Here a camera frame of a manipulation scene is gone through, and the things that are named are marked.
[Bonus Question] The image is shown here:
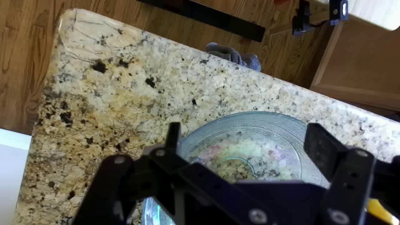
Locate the grey hanging towel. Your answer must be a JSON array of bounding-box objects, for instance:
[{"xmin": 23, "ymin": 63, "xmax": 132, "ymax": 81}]
[{"xmin": 204, "ymin": 41, "xmax": 263, "ymax": 73}]

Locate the wooden sink base cabinet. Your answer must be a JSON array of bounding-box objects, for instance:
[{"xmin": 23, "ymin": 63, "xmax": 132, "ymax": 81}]
[{"xmin": 310, "ymin": 16, "xmax": 400, "ymax": 111}]

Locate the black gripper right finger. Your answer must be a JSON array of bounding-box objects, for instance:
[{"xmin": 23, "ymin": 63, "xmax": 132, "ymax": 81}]
[{"xmin": 303, "ymin": 123, "xmax": 400, "ymax": 225}]

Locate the clear glass bowl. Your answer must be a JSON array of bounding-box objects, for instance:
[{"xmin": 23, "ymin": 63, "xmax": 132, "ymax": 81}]
[{"xmin": 139, "ymin": 111, "xmax": 335, "ymax": 225}]

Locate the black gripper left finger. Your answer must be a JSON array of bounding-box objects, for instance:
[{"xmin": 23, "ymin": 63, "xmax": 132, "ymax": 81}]
[{"xmin": 73, "ymin": 121, "xmax": 268, "ymax": 225}]

